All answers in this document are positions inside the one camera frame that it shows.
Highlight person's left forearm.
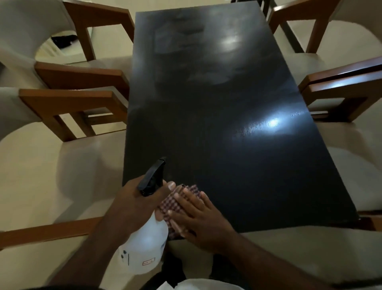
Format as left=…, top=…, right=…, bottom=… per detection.
left=46, top=220, right=144, bottom=290

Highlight person's dark trousers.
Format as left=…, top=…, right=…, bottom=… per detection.
left=146, top=250, right=249, bottom=290

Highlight black object on floor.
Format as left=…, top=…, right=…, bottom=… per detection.
left=50, top=35, right=79, bottom=47

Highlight person's left hand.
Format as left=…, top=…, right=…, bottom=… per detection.
left=105, top=175, right=177, bottom=238

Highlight person's right hand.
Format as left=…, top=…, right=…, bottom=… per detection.
left=167, top=191, right=240, bottom=255

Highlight white spray bottle black nozzle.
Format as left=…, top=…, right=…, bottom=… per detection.
left=118, top=157, right=169, bottom=275

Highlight person's white shirt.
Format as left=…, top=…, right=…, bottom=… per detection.
left=156, top=278, right=246, bottom=290

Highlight person's right forearm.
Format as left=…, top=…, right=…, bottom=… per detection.
left=221, top=233, right=339, bottom=290

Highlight beige chair with wooden arms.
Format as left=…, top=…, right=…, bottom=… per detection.
left=301, top=71, right=382, bottom=233
left=0, top=0, right=135, bottom=100
left=163, top=225, right=382, bottom=289
left=0, top=87, right=129, bottom=251
left=266, top=0, right=382, bottom=91

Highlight red checked cleaning cloth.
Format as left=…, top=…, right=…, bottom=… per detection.
left=156, top=184, right=207, bottom=241

